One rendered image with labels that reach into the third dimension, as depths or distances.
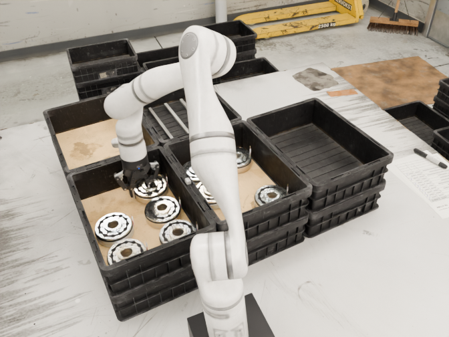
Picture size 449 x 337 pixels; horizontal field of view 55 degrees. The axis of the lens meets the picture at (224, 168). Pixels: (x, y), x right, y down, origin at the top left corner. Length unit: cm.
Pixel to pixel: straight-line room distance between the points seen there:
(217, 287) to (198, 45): 48
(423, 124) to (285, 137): 142
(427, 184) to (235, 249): 103
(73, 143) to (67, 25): 289
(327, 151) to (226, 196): 77
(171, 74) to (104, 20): 349
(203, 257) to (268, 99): 133
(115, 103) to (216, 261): 50
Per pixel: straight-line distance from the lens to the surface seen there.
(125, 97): 110
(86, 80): 281
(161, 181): 136
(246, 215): 113
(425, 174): 175
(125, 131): 118
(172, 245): 108
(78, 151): 161
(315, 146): 155
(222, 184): 82
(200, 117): 85
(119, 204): 135
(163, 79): 103
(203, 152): 83
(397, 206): 158
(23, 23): 445
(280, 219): 125
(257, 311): 112
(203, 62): 88
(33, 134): 202
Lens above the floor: 174
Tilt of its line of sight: 40 degrees down
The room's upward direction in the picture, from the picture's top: 2 degrees counter-clockwise
